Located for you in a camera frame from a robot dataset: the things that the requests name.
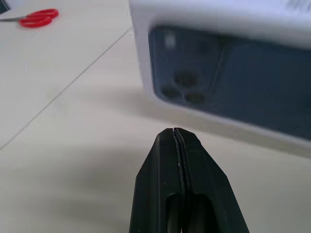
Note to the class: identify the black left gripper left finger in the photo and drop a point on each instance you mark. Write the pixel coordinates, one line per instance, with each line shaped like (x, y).
(158, 182)

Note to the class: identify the white tray with brown card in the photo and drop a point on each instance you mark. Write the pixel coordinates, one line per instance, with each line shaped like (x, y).
(141, 48)

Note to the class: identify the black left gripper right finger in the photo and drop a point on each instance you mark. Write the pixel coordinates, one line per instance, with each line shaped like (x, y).
(209, 189)

